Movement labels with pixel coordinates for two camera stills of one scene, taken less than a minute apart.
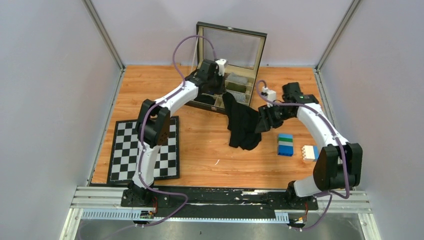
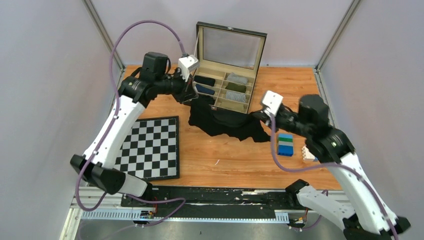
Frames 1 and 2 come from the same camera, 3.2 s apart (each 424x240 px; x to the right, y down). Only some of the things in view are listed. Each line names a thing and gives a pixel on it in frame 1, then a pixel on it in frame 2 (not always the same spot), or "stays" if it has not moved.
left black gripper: [222, 89] -> [187, 92]
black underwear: [242, 124] -> [219, 120]
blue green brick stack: [285, 144] stays
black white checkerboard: [125, 153] stays
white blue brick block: [310, 152] stays
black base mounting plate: [210, 202] stays
